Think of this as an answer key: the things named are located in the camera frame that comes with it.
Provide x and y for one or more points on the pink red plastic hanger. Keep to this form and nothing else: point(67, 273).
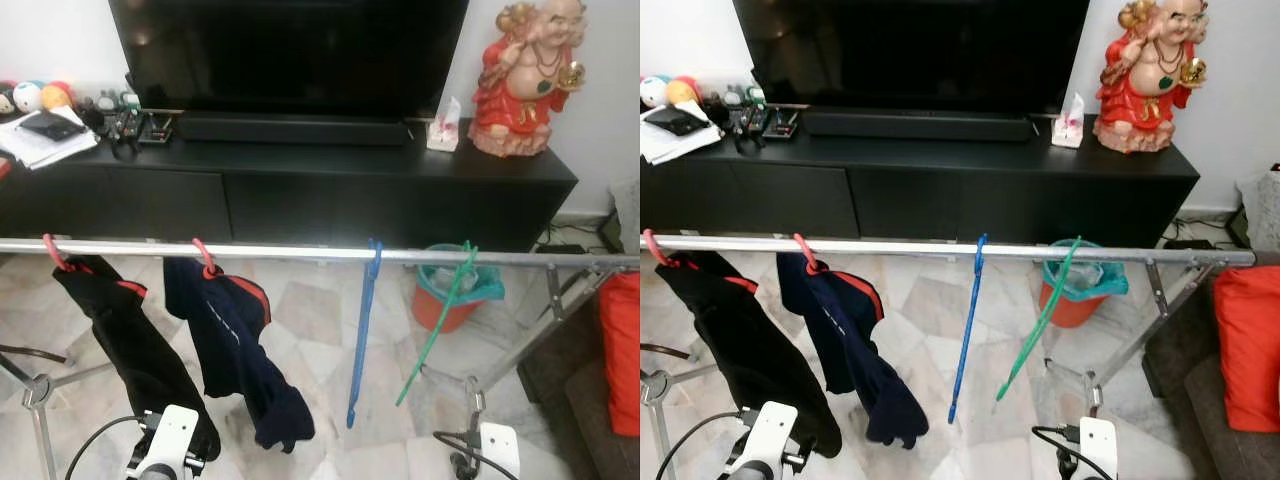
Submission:
point(50, 250)
point(650, 245)

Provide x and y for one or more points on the black shirt with red trim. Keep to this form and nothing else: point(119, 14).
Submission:
point(130, 350)
point(740, 340)

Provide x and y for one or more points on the red hanger under navy shirt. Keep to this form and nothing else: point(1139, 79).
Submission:
point(803, 248)
point(203, 255)

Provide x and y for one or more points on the green plastic hanger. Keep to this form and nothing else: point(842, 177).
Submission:
point(1040, 320)
point(440, 320)

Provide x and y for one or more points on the blue plastic hanger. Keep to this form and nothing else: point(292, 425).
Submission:
point(362, 330)
point(966, 330)

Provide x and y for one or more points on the grey white fabric cover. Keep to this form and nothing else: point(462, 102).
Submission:
point(1262, 210)
point(628, 215)

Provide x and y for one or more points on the black power strip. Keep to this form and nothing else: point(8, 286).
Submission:
point(1190, 244)
point(560, 248)

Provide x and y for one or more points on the white paper stack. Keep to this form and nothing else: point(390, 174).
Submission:
point(40, 150)
point(670, 148)

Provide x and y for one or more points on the red cushion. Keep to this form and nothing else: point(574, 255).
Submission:
point(622, 350)
point(1250, 350)

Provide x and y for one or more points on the black wallet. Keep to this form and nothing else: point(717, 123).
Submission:
point(55, 126)
point(680, 121)

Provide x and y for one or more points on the white round plush toy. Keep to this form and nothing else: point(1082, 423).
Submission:
point(28, 97)
point(655, 92)

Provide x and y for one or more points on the orange round plush toy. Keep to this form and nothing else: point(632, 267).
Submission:
point(58, 96)
point(683, 92)

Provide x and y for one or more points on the teal plastic bag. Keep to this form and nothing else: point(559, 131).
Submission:
point(490, 288)
point(1115, 283)

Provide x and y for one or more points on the red laughing Buddha statue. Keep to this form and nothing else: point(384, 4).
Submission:
point(515, 100)
point(1140, 100)

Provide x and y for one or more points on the white tissue pack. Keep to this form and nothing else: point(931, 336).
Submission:
point(1066, 130)
point(442, 135)

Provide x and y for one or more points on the navy shirt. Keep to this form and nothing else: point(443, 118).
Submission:
point(845, 335)
point(230, 340)

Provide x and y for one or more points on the silver metal clothes rack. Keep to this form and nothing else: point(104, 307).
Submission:
point(300, 251)
point(900, 246)

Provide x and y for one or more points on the black soundbar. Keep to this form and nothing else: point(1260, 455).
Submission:
point(915, 125)
point(290, 130)

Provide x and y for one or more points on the black television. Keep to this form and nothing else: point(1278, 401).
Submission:
point(290, 50)
point(910, 50)

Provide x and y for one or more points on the black eared plush toy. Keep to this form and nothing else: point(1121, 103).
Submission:
point(6, 100)

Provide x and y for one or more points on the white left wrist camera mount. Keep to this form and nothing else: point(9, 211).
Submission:
point(768, 432)
point(172, 435)

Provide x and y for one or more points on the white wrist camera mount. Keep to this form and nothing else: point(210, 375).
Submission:
point(768, 432)
point(172, 435)
point(500, 450)
point(1098, 448)

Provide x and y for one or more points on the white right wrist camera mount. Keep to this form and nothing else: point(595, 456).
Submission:
point(1098, 448)
point(500, 450)

